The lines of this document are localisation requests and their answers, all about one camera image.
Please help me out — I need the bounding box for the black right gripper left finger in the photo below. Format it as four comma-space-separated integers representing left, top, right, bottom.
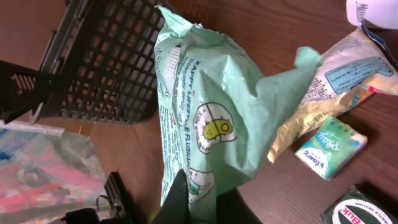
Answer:
152, 169, 190, 224

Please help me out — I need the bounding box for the white barcode scanner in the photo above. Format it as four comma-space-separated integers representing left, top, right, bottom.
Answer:
346, 0, 397, 30

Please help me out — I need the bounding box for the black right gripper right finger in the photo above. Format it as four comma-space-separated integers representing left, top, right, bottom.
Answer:
216, 189, 262, 224

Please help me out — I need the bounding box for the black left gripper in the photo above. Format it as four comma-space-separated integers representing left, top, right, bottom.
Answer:
1, 61, 53, 124

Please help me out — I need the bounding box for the dark box round white label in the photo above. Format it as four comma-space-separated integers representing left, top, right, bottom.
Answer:
319, 186, 397, 224

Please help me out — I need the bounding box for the teal Kleenex tissue pack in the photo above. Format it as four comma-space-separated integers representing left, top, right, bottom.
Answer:
295, 116, 368, 180

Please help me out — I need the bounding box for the dark grey plastic basket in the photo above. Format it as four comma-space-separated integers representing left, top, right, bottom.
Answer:
30, 0, 171, 124

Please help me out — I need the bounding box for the green white snack packet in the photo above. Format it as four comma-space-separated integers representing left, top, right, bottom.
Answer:
154, 7, 322, 223

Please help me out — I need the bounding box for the yellow white snack bag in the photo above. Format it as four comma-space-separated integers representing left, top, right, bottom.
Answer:
267, 26, 397, 162

